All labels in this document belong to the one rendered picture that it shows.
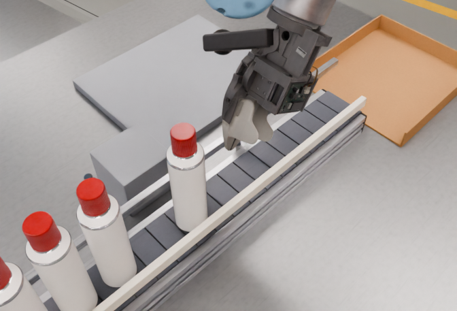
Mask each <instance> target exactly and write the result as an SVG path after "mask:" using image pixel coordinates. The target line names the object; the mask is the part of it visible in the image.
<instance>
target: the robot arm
mask: <svg viewBox="0 0 457 311"><path fill-rule="evenodd" d="M335 1H336V0H206V2H207V3H208V5H209V6H210V7H211V8H212V9H213V10H216V11H217V12H219V13H221V14H223V15H224V16H226V17H229V18H236V19H244V18H251V17H253V16H256V15H259V14H260V13H262V12H263V11H265V10H266V9H267V8H268V7H269V6H270V5H271V4H272V5H273V6H270V8H269V11H268V13H267V18H268V19H269V20H270V21H272V22H274V23H275V24H277V26H276V28H275V29H268V28H266V29H252V30H245V31H228V30H226V29H219V30H217V31H215V32H214V33H210V34H205V35H203V49H204V51H206V52H214V53H216V54H219V55H226V54H229V53H231V52H232V50H251V51H249V52H248V55H246V56H245V57H244V58H243V59H242V60H241V62H240V64H239V66H238V68H237V70H236V72H235V73H234V74H233V78H232V80H231V83H230V84H229V86H228V88H227V90H226V93H225V96H224V100H223V106H222V132H223V138H224V145H225V148H226V149H227V150H228V151H230V150H233V149H234V147H236V145H238V143H239V142H240V141H243V142H246V143H248V144H255V143H256V142H257V140H261V141H264V142H268V141H269V140H270V139H271V138H272V137H273V129H272V128H271V125H270V124H269V122H268V120H267V116H268V114H269V112H270V113H272V114H273V115H276V114H286V113H292V112H299V111H301V112H302V111H303V110H304V108H305V106H306V104H307V102H308V100H309V98H310V96H311V94H312V92H313V89H314V87H315V85H316V83H317V81H318V79H319V78H317V76H318V69H317V68H316V67H314V66H313V64H314V61H315V59H316V57H317V55H318V53H319V51H320V49H321V47H322V46H324V47H328V45H329V44H330V42H331V40H332V38H333V37H331V36H330V35H328V34H326V33H324V32H322V31H321V27H320V26H322V25H324V24H325V22H326V20H327V18H328V16H329V14H330V12H331V10H332V8H333V6H334V4H335ZM312 67H314V68H315V69H316V76H313V75H312V73H311V71H310V70H311V68H312ZM246 94H248V96H247V97H246Z"/></svg>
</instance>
